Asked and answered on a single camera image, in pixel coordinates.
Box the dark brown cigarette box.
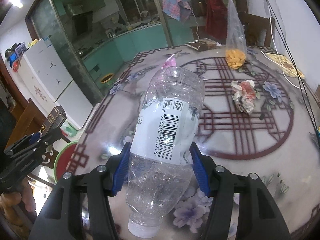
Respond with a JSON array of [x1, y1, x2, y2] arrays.
[[40, 106, 67, 136]]

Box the clear plastic bottle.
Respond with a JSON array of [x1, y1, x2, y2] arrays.
[[126, 67, 205, 238]]

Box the red white paper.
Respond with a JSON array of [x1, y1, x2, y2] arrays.
[[231, 80, 256, 115]]

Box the pink plastic wrapper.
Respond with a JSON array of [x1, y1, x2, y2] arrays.
[[161, 55, 176, 69]]

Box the green yellow trash bin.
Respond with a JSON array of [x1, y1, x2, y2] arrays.
[[100, 73, 114, 85]]

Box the teal kitchen cabinets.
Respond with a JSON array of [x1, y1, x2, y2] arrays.
[[81, 22, 196, 78]]

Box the person's left hand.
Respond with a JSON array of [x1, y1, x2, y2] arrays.
[[1, 178, 36, 226]]

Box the red green plastic basin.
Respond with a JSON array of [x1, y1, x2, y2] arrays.
[[54, 141, 78, 183]]

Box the green detergent bottle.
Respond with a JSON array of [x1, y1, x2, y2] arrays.
[[60, 121, 78, 138]]

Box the white refrigerator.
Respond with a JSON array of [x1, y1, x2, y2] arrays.
[[9, 36, 93, 130]]

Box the black range hood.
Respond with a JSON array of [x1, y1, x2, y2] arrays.
[[72, 10, 93, 36]]

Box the yellow booklet on table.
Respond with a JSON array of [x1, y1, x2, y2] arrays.
[[264, 53, 305, 79]]

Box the clear bag with orange snacks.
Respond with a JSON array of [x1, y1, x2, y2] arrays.
[[225, 0, 247, 69]]

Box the brown snack package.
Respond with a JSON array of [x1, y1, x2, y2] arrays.
[[185, 38, 221, 52]]

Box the red hanging garment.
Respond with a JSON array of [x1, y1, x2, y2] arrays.
[[206, 0, 227, 42]]

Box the brown hanging handbag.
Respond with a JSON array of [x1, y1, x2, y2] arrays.
[[191, 0, 207, 17]]

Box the white charging cable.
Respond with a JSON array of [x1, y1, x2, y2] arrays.
[[251, 0, 306, 91]]

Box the black cable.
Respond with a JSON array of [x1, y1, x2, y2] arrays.
[[254, 0, 320, 136]]

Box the wooden chair at wall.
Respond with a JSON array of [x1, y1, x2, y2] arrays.
[[239, 12, 275, 47]]

